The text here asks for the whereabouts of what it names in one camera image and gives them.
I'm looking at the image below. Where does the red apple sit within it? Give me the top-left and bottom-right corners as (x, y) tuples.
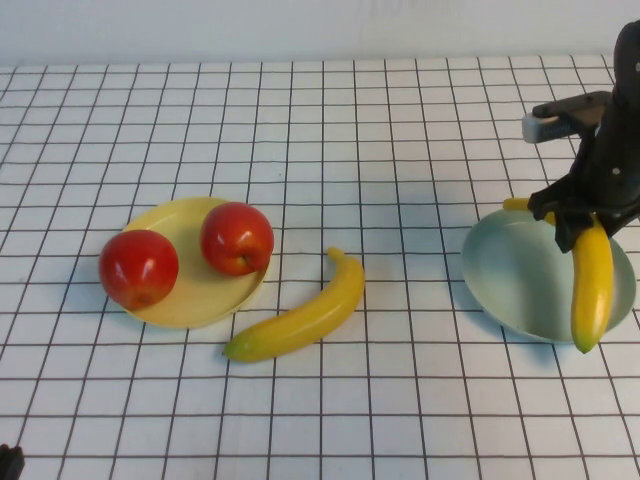
(98, 229), (180, 311)
(199, 201), (276, 277)

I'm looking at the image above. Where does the white black-grid tablecloth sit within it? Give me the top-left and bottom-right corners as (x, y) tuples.
(0, 55), (640, 480)

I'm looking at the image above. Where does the light blue round plate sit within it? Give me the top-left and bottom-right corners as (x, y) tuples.
(460, 207), (637, 345)

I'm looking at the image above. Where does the yellow round plate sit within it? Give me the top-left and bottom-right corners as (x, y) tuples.
(117, 196), (274, 329)

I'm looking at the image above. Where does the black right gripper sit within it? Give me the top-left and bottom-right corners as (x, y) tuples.
(528, 93), (640, 254)

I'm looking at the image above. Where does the yellow banana green tip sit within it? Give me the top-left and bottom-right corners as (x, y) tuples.
(502, 197), (616, 355)
(222, 246), (367, 364)

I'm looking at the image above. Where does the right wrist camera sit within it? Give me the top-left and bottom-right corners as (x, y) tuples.
(521, 91), (615, 144)

